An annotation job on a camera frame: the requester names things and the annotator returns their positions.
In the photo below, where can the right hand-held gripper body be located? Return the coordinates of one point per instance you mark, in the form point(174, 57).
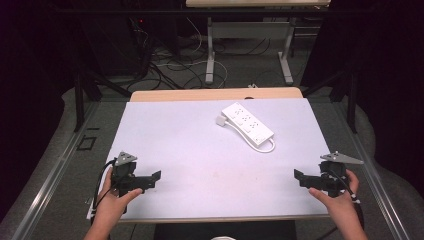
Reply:
point(331, 180)

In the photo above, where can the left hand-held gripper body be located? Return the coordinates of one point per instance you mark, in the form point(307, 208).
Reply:
point(126, 180)

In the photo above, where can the person's right hand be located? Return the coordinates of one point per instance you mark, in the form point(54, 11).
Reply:
point(338, 203)

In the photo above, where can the person's left hand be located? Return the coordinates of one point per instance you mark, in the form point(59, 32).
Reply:
point(111, 206)

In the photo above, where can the white table mat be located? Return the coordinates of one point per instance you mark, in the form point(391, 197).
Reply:
point(200, 160)

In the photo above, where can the white power strip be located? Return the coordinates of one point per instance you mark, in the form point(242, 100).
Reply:
point(247, 122)

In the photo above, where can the black metal stand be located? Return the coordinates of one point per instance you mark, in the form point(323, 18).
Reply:
point(351, 100)
point(80, 100)

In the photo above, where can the white power plug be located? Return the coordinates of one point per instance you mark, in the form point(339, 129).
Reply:
point(220, 120)

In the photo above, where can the wooden table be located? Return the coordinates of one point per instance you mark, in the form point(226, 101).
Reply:
point(186, 94)

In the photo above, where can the dark computer tower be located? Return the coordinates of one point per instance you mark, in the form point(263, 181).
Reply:
point(141, 46)

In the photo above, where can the white desk with metal legs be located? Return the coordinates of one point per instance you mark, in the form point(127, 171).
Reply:
point(256, 30)

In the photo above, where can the metal floor rail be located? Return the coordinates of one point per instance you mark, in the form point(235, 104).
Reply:
point(50, 180)
point(373, 173)

